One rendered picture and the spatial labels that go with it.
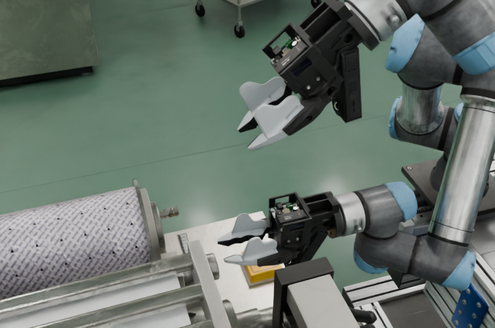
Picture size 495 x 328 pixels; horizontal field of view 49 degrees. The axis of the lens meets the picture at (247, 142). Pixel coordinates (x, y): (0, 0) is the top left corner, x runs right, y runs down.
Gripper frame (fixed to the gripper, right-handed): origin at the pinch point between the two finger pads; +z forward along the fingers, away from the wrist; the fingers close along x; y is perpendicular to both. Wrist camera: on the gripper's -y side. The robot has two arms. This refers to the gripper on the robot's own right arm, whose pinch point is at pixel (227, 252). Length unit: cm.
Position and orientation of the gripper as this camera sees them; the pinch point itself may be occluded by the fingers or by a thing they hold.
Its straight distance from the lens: 97.1
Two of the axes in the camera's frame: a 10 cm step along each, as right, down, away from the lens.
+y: 0.0, -8.0, -6.1
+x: 3.2, 5.7, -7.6
